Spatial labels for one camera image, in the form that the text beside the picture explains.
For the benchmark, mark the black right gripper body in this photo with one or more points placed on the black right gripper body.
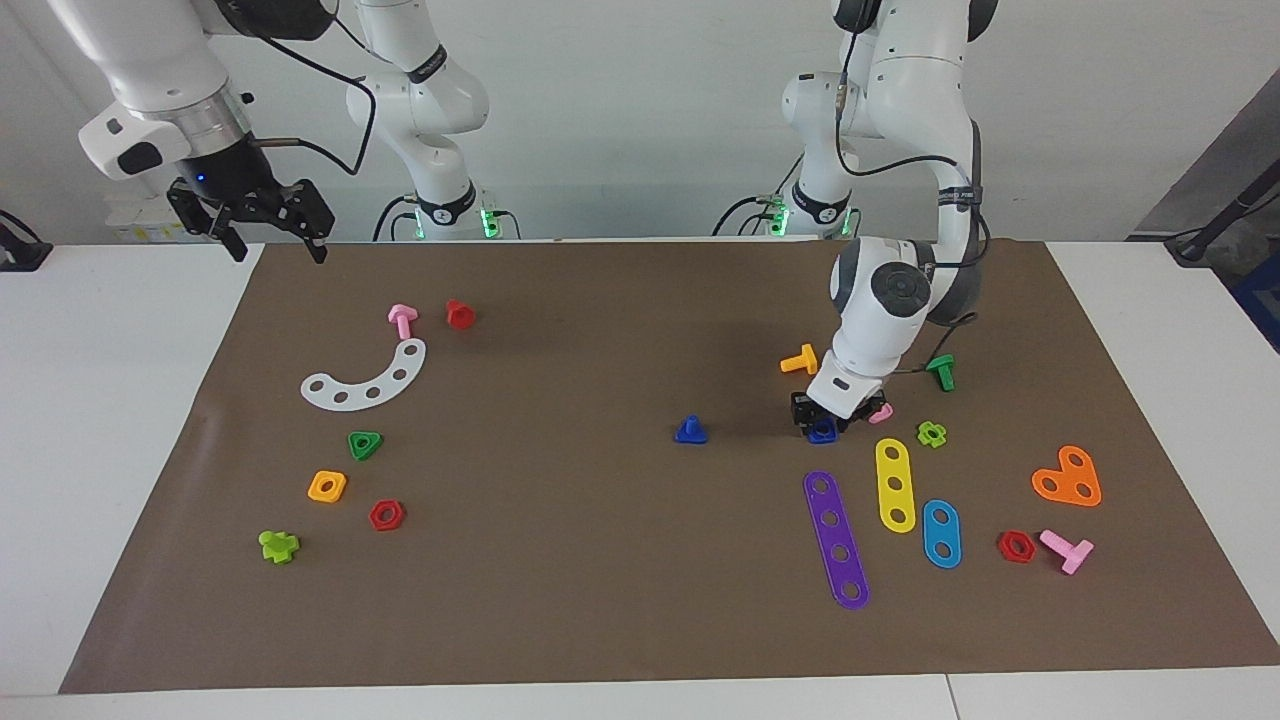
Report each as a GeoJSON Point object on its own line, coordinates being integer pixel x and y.
{"type": "Point", "coordinates": [230, 180]}

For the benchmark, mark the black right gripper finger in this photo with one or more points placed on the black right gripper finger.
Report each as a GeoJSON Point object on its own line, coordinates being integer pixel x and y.
{"type": "Point", "coordinates": [236, 245]}
{"type": "Point", "coordinates": [318, 245]}

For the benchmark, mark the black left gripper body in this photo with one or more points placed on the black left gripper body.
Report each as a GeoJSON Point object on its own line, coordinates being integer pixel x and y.
{"type": "Point", "coordinates": [805, 405]}

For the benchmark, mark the dark blue square nut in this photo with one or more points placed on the dark blue square nut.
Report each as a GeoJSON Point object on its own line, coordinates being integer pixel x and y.
{"type": "Point", "coordinates": [822, 437]}

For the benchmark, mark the blue triangular-head screw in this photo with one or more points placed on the blue triangular-head screw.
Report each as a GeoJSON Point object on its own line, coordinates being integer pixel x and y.
{"type": "Point", "coordinates": [690, 434]}

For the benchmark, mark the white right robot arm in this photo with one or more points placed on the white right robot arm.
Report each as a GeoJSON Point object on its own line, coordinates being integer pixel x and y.
{"type": "Point", "coordinates": [150, 60]}

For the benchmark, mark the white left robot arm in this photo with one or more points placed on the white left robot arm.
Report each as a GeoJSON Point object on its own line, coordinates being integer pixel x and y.
{"type": "Point", "coordinates": [880, 330]}

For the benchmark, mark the pink square nut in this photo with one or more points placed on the pink square nut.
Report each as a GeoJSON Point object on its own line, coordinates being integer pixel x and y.
{"type": "Point", "coordinates": [884, 413]}

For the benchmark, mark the orange plastic screw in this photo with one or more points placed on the orange plastic screw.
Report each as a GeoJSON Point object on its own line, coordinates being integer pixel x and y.
{"type": "Point", "coordinates": [806, 362]}

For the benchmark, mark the light green cross nut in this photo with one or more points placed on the light green cross nut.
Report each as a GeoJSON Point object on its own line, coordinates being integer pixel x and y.
{"type": "Point", "coordinates": [924, 437]}

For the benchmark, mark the green plastic screw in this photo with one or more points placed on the green plastic screw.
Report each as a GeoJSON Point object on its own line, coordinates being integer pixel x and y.
{"type": "Point", "coordinates": [942, 375]}

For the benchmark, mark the pink plastic screw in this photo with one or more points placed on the pink plastic screw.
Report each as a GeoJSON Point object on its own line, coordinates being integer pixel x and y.
{"type": "Point", "coordinates": [1072, 552]}
{"type": "Point", "coordinates": [403, 325]}

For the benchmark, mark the red hexagonal-head screw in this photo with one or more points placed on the red hexagonal-head screw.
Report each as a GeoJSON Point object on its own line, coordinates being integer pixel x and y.
{"type": "Point", "coordinates": [460, 316]}

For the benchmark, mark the red hexagonal nut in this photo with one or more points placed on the red hexagonal nut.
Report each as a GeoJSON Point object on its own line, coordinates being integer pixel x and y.
{"type": "Point", "coordinates": [376, 518]}
{"type": "Point", "coordinates": [1004, 548]}

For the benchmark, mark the green triangular nut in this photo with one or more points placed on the green triangular nut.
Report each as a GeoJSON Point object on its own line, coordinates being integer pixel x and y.
{"type": "Point", "coordinates": [375, 438]}

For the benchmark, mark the orange square nut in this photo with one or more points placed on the orange square nut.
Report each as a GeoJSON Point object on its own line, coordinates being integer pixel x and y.
{"type": "Point", "coordinates": [315, 492]}

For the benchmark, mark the yellow three-hole plate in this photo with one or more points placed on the yellow three-hole plate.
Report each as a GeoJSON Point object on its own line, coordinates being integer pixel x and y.
{"type": "Point", "coordinates": [894, 470]}

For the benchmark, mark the white boxes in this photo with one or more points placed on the white boxes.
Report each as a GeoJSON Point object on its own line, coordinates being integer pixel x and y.
{"type": "Point", "coordinates": [135, 225]}

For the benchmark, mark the purple four-hole plate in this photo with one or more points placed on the purple four-hole plate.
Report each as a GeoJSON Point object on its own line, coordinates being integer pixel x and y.
{"type": "Point", "coordinates": [836, 537]}

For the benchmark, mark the blue two-hole plate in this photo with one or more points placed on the blue two-hole plate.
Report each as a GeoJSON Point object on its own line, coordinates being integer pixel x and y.
{"type": "Point", "coordinates": [941, 534]}

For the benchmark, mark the white curved five-hole plate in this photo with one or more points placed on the white curved five-hole plate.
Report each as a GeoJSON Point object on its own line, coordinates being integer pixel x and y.
{"type": "Point", "coordinates": [357, 397]}

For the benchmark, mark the black table clamp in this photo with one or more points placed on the black table clamp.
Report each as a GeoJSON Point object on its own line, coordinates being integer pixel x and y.
{"type": "Point", "coordinates": [20, 255]}

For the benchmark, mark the orange angled three-hole plate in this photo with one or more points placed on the orange angled three-hole plate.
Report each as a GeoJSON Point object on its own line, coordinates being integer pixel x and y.
{"type": "Point", "coordinates": [1066, 478]}

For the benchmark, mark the brown table mat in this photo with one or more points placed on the brown table mat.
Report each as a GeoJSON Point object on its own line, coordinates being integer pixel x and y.
{"type": "Point", "coordinates": [600, 560]}

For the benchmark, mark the black stand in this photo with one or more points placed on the black stand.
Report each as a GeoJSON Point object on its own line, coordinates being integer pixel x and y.
{"type": "Point", "coordinates": [1195, 245]}

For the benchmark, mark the blue crate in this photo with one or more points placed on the blue crate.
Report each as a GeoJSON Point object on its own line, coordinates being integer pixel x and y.
{"type": "Point", "coordinates": [1262, 300]}

